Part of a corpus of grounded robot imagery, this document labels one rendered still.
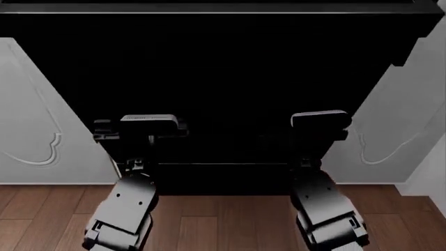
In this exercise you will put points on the white moulded cabinet panel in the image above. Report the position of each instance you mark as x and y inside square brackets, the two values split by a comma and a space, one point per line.
[31, 109]
[393, 125]

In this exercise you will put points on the black cabinet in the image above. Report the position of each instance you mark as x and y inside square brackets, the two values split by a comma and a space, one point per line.
[223, 78]

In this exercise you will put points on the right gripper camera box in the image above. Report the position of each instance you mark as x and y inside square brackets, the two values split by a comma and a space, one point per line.
[318, 119]

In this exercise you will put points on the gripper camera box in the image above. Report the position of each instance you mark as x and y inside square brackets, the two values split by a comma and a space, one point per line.
[318, 119]
[149, 121]

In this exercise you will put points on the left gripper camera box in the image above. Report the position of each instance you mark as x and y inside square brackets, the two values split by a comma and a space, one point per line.
[149, 121]

